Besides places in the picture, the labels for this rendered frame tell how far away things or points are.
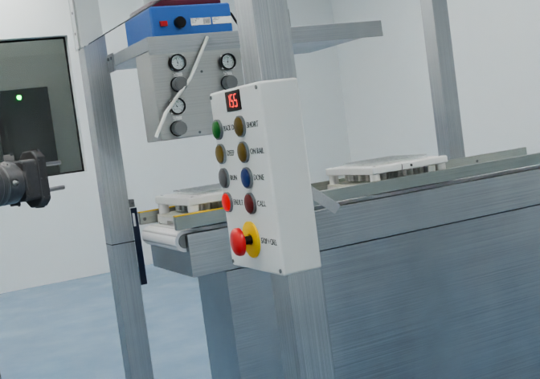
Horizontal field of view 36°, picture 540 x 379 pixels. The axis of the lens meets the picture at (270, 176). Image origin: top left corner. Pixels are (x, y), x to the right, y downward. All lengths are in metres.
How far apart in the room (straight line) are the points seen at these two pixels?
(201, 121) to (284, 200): 0.80
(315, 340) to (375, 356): 0.96
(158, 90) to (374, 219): 0.66
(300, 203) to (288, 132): 0.10
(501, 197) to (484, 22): 3.91
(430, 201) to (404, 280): 0.22
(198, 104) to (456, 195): 0.79
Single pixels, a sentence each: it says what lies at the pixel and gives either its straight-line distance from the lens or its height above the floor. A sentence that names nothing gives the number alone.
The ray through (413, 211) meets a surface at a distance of 2.18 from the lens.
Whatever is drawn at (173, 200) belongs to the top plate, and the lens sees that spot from 2.00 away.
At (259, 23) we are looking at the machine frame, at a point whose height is 1.17.
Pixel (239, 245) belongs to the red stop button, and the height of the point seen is 0.87.
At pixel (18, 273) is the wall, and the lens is 6.90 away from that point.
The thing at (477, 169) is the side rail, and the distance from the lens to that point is 2.31.
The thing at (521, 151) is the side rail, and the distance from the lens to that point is 2.79.
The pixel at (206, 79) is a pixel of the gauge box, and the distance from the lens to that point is 1.87.
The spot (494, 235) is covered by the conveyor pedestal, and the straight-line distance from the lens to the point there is 2.41.
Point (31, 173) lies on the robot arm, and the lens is 1.77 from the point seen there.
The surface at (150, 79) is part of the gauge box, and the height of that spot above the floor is 1.16.
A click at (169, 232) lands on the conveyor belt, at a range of 1.95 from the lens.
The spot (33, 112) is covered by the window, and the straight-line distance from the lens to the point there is 7.00.
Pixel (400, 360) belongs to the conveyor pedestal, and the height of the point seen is 0.36.
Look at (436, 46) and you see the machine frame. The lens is 2.63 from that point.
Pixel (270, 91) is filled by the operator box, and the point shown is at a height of 1.07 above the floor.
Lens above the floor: 1.02
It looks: 3 degrees down
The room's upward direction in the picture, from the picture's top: 8 degrees counter-clockwise
